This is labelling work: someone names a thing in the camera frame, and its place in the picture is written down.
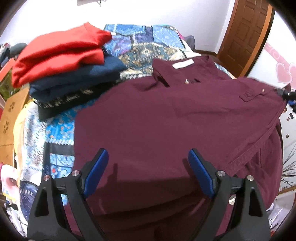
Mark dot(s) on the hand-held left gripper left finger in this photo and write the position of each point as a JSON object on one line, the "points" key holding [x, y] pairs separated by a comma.
{"points": [[98, 170]]}

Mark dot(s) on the blue patchwork bedspread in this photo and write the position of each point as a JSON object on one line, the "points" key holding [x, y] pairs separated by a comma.
{"points": [[143, 39]]}

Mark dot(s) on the brown wooden door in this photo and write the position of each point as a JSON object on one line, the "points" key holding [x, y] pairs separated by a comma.
{"points": [[245, 34]]}

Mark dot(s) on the grey chair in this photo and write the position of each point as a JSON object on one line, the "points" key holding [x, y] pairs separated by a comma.
{"points": [[17, 48]]}

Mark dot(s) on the pink heart wall decoration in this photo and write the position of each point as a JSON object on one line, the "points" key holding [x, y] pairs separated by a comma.
{"points": [[283, 71]]}

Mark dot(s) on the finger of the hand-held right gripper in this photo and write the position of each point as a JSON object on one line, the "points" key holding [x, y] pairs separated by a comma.
{"points": [[286, 91]]}

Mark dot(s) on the pile of assorted clutter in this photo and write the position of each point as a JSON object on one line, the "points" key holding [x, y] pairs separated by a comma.
{"points": [[4, 54]]}

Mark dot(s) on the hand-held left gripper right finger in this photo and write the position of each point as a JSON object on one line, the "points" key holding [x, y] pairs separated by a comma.
{"points": [[200, 172]]}

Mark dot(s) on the dried branches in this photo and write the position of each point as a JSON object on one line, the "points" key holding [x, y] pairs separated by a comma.
{"points": [[288, 171]]}

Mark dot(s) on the red folded garment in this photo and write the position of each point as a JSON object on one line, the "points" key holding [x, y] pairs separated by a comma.
{"points": [[57, 53]]}

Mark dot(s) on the black patterned folded garment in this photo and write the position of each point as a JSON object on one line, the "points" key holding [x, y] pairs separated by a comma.
{"points": [[57, 104]]}

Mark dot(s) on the grey bag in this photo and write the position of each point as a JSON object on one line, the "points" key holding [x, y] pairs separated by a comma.
{"points": [[190, 41]]}

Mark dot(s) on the maroon button-up shirt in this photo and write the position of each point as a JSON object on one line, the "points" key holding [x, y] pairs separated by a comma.
{"points": [[161, 115]]}

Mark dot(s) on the white cabinet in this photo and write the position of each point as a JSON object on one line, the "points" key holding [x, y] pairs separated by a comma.
{"points": [[289, 129]]}

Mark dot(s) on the navy blue folded garment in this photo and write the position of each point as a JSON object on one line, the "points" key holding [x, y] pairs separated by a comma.
{"points": [[76, 78]]}

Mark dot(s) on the yellow blanket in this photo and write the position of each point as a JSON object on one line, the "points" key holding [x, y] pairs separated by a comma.
{"points": [[22, 115]]}

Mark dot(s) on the brown cardboard box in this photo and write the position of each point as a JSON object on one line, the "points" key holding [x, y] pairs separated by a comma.
{"points": [[11, 120]]}

